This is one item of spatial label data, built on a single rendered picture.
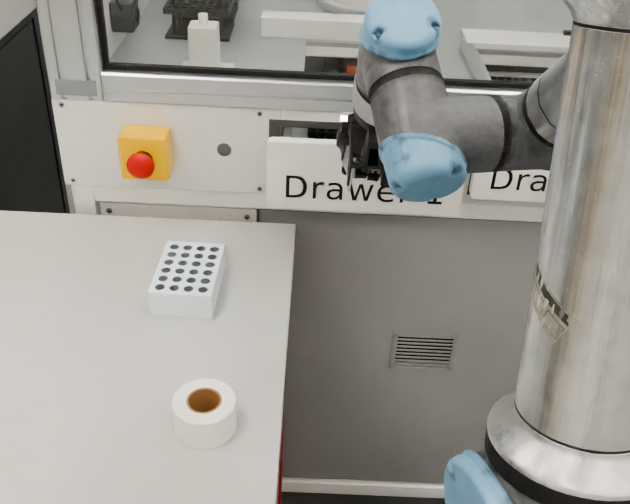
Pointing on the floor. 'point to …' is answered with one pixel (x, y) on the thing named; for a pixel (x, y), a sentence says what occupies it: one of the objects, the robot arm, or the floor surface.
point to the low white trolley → (125, 361)
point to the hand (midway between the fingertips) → (369, 167)
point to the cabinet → (381, 331)
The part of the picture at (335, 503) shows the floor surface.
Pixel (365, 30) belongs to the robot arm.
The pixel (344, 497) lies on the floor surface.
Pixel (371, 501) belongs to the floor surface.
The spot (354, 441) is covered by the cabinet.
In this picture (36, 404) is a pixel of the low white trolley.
